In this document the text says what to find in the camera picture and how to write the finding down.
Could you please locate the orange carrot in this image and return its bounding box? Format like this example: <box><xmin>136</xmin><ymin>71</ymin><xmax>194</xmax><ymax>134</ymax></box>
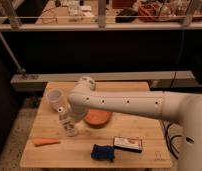
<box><xmin>32</xmin><ymin>138</ymin><xmax>60</xmax><ymax>147</ymax></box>

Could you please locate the orange bowl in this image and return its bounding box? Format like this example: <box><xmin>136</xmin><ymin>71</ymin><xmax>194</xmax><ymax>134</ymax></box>
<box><xmin>84</xmin><ymin>109</ymin><xmax>112</xmax><ymax>126</ymax></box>

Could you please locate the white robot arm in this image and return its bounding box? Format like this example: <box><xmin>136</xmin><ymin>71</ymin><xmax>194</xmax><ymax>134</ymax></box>
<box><xmin>68</xmin><ymin>77</ymin><xmax>202</xmax><ymax>171</ymax></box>

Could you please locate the diagonal metal rod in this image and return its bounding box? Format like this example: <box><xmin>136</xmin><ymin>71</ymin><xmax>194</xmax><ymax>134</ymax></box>
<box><xmin>0</xmin><ymin>31</ymin><xmax>26</xmax><ymax>77</ymax></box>

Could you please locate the small printed box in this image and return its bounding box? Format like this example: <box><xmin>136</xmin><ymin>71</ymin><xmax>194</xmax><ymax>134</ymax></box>
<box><xmin>113</xmin><ymin>137</ymin><xmax>143</xmax><ymax>153</ymax></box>

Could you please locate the translucent plastic cup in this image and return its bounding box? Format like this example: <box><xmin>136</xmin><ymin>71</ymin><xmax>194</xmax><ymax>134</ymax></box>
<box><xmin>46</xmin><ymin>89</ymin><xmax>65</xmax><ymax>110</ymax></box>

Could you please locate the clear plastic bottle white cap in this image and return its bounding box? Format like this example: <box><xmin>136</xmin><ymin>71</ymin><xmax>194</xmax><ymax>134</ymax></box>
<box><xmin>57</xmin><ymin>107</ymin><xmax>78</xmax><ymax>137</ymax></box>

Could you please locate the black cable on floor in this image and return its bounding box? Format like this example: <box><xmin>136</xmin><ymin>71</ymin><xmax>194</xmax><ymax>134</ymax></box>
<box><xmin>162</xmin><ymin>120</ymin><xmax>182</xmax><ymax>161</ymax></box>

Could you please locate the grey metal beam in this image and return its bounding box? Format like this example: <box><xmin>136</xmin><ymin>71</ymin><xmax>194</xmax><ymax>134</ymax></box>
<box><xmin>11</xmin><ymin>71</ymin><xmax>198</xmax><ymax>92</ymax></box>

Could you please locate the cluttered background shelf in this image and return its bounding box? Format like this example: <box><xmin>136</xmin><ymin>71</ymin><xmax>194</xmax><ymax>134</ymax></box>
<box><xmin>0</xmin><ymin>0</ymin><xmax>202</xmax><ymax>31</ymax></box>

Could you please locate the blue sponge cloth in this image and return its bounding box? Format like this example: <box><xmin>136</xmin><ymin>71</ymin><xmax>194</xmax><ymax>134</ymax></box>
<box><xmin>91</xmin><ymin>144</ymin><xmax>115</xmax><ymax>162</ymax></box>

